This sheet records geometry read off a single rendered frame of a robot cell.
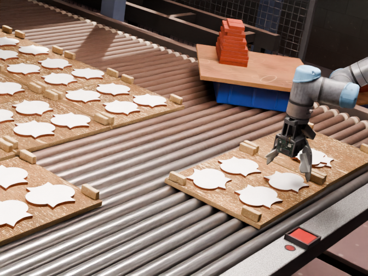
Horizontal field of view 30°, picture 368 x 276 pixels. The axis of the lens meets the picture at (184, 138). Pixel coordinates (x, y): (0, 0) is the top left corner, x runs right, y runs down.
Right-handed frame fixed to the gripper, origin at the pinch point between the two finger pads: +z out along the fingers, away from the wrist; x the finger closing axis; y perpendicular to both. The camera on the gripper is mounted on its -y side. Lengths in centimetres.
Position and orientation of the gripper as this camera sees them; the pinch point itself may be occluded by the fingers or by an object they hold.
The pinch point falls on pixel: (288, 172)
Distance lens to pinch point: 220.5
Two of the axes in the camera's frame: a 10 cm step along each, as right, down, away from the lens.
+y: -6.1, 2.2, -7.6
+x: 7.8, 3.4, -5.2
